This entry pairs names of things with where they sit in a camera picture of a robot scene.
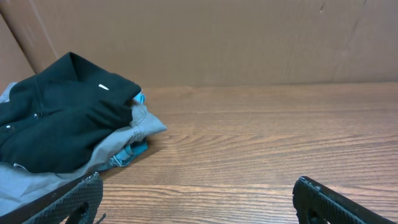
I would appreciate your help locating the blue folded garment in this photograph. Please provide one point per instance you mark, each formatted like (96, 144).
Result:
(122, 147)

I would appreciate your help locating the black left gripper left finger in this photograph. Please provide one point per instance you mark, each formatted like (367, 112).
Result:
(76, 202)

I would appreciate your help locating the grey folded garment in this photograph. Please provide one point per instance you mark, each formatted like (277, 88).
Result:
(20, 187)

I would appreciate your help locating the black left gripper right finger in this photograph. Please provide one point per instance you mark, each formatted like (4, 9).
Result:
(317, 204)

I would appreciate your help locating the black folded polo shirt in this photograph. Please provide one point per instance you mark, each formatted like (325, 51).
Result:
(53, 120)

